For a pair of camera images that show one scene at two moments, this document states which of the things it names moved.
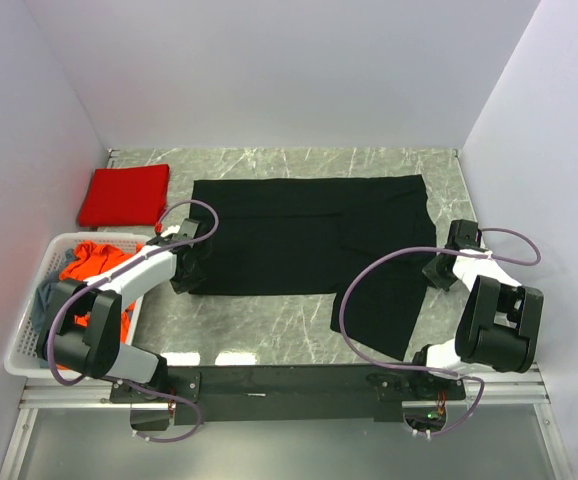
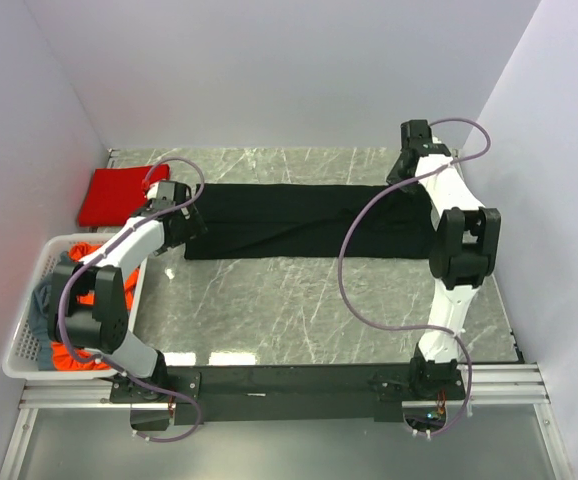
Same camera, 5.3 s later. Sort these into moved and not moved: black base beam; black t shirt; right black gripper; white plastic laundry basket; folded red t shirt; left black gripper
Moved: left black gripper; black t shirt; right black gripper
Not moved: white plastic laundry basket; folded red t shirt; black base beam
